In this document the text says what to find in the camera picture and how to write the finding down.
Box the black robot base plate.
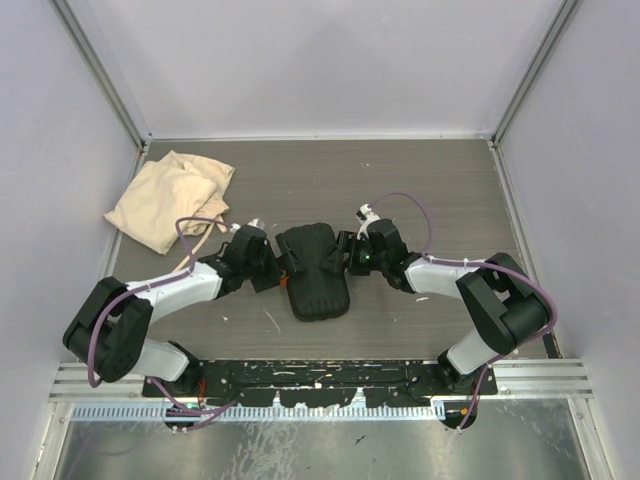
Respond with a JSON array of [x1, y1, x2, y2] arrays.
[[143, 360, 498, 408]]

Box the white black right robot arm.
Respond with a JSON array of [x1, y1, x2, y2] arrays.
[[321, 219, 557, 394]]

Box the beige cloth drawstring bag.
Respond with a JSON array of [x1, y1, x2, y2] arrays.
[[105, 151, 235, 255]]

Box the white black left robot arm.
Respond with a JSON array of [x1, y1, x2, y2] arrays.
[[62, 224, 285, 396]]

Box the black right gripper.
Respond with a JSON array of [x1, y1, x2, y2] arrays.
[[321, 233, 387, 278]]

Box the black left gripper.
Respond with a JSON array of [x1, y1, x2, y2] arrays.
[[243, 234, 305, 292]]

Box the black plastic tool case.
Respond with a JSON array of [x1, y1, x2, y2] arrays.
[[282, 223, 350, 322]]

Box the white slotted cable duct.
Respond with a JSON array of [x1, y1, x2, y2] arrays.
[[71, 401, 446, 422]]

